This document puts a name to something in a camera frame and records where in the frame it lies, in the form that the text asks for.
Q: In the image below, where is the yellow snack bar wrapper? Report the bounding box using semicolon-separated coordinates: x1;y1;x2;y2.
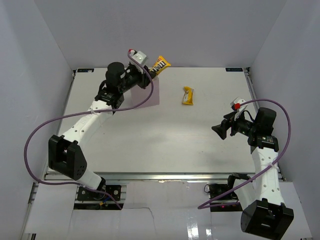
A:
182;86;194;106

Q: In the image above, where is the blue label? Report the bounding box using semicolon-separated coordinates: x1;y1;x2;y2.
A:
225;67;243;72
76;68;95;73

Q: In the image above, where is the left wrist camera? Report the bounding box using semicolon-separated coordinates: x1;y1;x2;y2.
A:
128;49;148;66

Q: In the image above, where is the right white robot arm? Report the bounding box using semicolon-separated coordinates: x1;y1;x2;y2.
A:
212;107;294;240

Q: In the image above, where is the yellow M&M packet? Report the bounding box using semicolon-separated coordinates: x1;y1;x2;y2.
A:
149;55;171;76

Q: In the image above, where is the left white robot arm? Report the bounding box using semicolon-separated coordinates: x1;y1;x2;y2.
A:
48;62;156;200

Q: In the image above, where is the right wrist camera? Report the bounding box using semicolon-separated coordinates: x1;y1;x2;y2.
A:
230;97;247;120

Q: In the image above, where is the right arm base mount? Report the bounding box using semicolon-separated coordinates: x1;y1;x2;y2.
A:
204;173;251;213

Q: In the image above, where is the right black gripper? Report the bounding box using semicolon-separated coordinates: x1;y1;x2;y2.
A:
212;109;258;140

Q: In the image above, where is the pink paper bag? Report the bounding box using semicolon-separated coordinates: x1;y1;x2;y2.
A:
130;76;160;108

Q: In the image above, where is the blue label right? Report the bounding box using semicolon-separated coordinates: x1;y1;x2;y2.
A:
225;67;243;72

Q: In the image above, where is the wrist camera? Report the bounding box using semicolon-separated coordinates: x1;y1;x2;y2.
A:
128;49;148;66
230;97;247;120

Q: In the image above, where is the blue label left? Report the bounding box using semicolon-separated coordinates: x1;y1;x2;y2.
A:
76;68;95;73

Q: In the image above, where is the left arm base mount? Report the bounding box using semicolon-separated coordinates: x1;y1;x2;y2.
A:
76;179;123;208

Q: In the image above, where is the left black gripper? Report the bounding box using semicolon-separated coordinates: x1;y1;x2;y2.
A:
119;65;157;94

